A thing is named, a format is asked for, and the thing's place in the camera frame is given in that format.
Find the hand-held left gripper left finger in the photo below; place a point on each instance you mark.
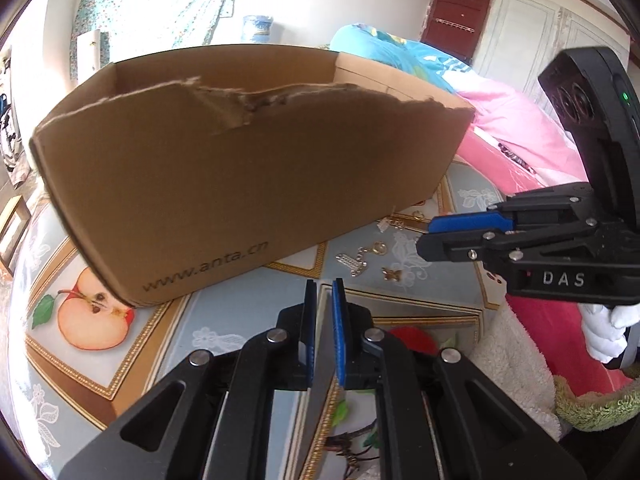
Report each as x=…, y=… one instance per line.
x=310, y=325

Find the fruit print table cover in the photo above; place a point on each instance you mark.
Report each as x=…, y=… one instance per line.
x=210, y=320

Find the white fluffy cloth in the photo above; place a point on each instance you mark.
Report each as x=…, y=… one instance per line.
x=515, y=375

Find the green mat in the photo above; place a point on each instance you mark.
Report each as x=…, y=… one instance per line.
x=595, y=410

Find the brown cardboard box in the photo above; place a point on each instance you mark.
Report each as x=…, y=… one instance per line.
x=225, y=185

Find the wooden stool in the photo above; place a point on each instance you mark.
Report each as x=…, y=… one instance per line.
x=10, y=225

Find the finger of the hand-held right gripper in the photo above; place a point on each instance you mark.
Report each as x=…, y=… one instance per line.
x=465, y=222
x=450, y=249

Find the blue patterned pillow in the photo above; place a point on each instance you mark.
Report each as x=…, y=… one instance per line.
x=380, y=50

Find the gold butterfly charm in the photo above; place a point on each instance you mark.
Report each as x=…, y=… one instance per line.
x=391, y=273

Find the white wardrobe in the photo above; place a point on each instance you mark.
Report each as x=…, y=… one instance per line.
x=525, y=35

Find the person's right hand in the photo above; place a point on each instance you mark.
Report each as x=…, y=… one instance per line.
x=607, y=330

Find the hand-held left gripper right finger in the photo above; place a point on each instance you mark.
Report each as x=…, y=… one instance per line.
x=341, y=330

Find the red cloth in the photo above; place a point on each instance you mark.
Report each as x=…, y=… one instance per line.
x=565, y=350

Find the blue water bottle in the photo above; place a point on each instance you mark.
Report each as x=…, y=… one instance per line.
x=257, y=30

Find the floral curtain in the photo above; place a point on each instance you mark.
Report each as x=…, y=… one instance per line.
x=150, y=0

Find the dark red door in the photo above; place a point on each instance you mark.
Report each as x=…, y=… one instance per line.
x=457, y=10

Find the white paper roll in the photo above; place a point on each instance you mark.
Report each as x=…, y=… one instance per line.
x=92, y=55

